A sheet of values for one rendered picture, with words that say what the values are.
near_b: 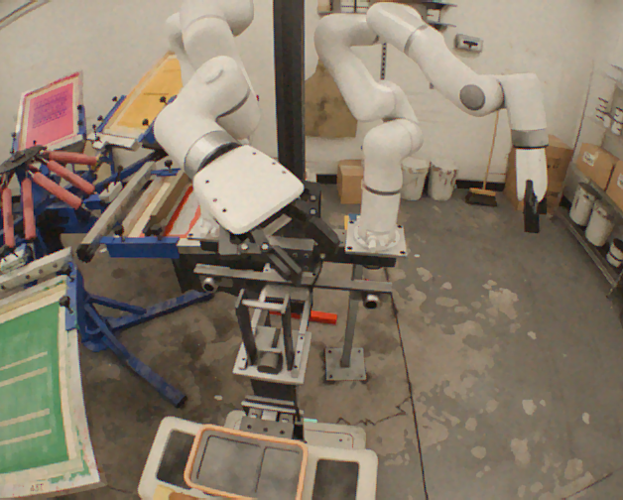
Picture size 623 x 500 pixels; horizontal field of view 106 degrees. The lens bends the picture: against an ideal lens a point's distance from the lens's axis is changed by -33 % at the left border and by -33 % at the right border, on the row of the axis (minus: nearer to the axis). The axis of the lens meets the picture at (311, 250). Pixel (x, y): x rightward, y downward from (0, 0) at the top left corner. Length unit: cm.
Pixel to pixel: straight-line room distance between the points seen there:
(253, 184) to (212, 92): 14
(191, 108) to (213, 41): 17
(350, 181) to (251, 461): 274
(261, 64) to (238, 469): 304
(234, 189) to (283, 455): 52
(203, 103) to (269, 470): 64
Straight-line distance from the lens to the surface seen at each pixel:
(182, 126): 45
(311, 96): 321
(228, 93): 46
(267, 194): 38
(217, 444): 75
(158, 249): 126
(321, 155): 347
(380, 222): 86
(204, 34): 59
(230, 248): 36
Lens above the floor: 169
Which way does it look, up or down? 39 degrees down
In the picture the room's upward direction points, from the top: straight up
